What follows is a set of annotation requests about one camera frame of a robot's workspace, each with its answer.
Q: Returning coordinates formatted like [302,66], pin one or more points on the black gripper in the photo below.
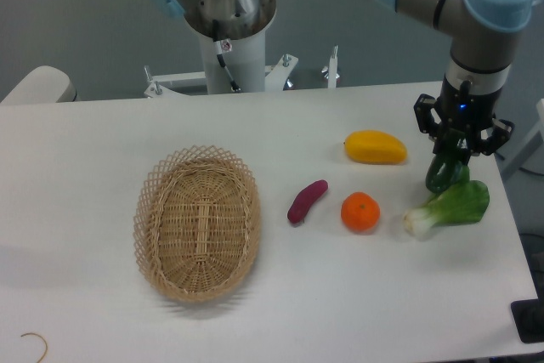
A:
[459,107]

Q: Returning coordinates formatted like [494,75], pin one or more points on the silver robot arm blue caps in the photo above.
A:
[484,37]

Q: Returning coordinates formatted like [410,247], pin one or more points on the woven wicker basket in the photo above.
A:
[197,224]

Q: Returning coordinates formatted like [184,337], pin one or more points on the green bok choy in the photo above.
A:
[464,202]

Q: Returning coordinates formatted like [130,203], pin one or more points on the yellow mango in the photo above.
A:
[375,147]

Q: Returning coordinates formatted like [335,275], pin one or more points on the orange tangerine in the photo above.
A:
[360,213]

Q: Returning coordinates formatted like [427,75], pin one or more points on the purple sweet potato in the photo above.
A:
[305,199]

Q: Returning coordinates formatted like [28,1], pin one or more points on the black device at table edge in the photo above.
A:
[528,318]

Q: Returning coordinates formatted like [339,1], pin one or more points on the white chair back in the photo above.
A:
[43,85]

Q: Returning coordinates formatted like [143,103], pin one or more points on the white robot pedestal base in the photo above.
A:
[232,41]

